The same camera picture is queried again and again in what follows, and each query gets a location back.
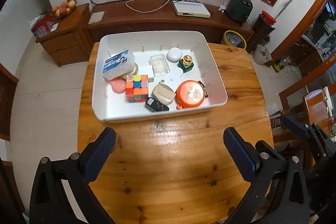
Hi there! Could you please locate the dark wicker bin red lid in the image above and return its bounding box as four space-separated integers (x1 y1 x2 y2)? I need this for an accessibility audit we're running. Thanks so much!
245 10 277 54

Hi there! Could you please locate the wooden door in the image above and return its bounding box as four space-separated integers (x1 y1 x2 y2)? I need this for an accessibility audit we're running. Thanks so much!
0 63 19 142

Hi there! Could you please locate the green bottle with gold cap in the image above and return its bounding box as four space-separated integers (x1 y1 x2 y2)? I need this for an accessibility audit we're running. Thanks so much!
178 55 194 74

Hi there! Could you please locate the wooden chair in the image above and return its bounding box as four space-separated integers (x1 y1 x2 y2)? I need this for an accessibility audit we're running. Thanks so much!
273 74 336 151

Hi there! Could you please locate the round beige compact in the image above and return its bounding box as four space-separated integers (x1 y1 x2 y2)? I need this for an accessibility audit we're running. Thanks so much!
122 63 139 80

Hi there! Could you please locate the black charger plug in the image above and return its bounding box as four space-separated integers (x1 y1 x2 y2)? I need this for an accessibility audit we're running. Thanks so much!
145 97 170 112

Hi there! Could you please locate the cooking oil bottle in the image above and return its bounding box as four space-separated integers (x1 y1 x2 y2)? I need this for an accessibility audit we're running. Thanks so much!
272 56 289 73

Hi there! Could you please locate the kitchen cabinet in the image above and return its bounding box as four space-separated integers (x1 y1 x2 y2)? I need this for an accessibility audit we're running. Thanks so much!
297 0 336 75

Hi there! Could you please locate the small wooden drawer cabinet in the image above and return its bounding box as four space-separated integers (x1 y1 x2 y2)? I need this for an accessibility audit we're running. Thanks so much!
35 3 91 67

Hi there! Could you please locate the long wooden television cabinet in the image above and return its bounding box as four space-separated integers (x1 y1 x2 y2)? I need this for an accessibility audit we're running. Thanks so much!
81 0 255 50

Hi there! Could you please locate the yellow rim trash bin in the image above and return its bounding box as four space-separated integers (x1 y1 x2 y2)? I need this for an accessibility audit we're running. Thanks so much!
220 30 247 50

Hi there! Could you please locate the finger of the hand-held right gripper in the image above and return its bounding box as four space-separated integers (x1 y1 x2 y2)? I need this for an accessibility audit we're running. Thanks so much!
304 122 336 161
282 115 311 139

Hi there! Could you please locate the white set-top box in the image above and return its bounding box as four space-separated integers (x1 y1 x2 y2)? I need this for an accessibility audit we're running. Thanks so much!
172 1 212 18

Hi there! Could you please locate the blue label plastic box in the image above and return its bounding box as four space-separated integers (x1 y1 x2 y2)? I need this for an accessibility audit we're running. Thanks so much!
102 49 135 81

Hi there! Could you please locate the printed cardboard box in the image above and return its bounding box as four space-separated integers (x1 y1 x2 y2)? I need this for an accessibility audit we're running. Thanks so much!
270 111 284 135

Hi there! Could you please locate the dark green air fryer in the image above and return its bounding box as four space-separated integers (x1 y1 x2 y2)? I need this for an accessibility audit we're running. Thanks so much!
225 0 254 24

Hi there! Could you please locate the bowl of peaches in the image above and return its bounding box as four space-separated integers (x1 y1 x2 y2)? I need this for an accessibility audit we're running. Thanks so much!
51 0 77 17

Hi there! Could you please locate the white plastic tray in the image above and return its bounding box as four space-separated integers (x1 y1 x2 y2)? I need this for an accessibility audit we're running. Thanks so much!
91 30 228 123

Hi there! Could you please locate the white bucket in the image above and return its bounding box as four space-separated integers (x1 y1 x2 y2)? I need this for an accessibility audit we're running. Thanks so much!
252 44 273 65

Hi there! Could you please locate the clear plastic box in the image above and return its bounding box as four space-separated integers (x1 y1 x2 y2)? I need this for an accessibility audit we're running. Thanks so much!
150 54 170 77

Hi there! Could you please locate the white oval case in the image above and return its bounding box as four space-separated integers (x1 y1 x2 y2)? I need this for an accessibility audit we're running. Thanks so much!
167 47 183 62

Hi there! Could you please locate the grey flat pad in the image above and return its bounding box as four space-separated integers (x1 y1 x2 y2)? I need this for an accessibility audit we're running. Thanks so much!
87 11 105 24

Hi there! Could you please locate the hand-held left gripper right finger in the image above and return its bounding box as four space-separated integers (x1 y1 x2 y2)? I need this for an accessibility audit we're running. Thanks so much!
223 127 310 224

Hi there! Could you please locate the sheathed sword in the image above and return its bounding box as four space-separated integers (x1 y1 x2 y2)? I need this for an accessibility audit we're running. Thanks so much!
274 0 301 18

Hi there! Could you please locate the beige box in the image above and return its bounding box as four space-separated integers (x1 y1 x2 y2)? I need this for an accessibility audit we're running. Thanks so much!
151 82 176 106

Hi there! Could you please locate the red printed box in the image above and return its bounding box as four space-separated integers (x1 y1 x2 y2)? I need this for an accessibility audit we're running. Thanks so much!
31 14 59 39

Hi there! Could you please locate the orange tape measure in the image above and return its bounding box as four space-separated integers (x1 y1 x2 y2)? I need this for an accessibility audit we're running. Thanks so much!
175 80 209 110

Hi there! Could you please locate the colourful puzzle cube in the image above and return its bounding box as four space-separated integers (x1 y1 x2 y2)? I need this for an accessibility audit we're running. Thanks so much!
125 74 150 103

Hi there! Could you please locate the white cable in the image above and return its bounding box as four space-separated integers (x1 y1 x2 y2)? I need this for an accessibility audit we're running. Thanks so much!
125 0 172 13

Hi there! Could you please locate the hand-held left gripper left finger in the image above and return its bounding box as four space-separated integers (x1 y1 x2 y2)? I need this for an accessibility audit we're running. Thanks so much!
29 127 117 224

